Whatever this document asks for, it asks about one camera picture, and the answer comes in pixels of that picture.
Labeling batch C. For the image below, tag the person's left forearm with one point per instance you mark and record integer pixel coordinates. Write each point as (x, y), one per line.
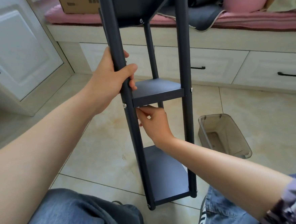
(39, 153)

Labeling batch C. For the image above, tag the pink seat cushion mat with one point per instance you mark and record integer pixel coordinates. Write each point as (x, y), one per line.
(257, 19)

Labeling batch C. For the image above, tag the person's left hand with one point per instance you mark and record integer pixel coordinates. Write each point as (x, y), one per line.
(103, 86)

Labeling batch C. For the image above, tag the black metal shelf rack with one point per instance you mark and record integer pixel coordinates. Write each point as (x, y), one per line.
(185, 62)

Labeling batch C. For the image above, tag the clear grey plastic bin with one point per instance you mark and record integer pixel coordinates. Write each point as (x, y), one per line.
(225, 135)

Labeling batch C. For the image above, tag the blue jeans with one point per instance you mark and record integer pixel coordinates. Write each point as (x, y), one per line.
(69, 217)

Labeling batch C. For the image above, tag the white panelled cabinet door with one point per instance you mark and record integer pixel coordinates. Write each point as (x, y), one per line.
(17, 49)

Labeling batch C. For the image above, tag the white bench drawer cabinet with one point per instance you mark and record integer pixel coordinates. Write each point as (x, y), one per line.
(220, 57)

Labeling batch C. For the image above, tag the purple patterned shirt sleeve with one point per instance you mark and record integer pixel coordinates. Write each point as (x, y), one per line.
(293, 201)

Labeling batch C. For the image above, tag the brown cardboard box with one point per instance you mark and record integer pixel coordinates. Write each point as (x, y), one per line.
(79, 4)

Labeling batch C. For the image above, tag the dark grey fabric mat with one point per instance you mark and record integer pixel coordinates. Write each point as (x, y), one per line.
(202, 17)

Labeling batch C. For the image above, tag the person's right forearm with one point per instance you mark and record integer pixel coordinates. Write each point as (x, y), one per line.
(225, 171)

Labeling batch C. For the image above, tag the person's left thumb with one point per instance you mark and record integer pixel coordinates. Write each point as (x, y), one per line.
(128, 71)

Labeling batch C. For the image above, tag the white laced sneaker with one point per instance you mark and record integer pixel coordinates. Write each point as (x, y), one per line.
(201, 215)

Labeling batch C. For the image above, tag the person's right hand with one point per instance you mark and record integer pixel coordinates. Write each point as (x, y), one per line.
(156, 126)

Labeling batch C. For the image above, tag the person's right thumb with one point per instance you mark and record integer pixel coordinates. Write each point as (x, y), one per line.
(141, 114)

